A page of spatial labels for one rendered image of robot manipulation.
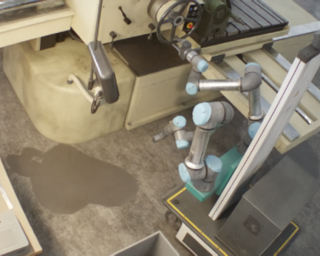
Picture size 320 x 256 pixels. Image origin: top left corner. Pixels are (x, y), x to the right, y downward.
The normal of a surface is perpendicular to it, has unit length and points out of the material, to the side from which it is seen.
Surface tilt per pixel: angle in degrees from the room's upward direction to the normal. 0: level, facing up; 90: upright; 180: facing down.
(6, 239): 0
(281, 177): 0
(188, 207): 0
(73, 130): 90
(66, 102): 90
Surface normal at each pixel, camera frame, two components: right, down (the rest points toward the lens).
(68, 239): 0.24, -0.69
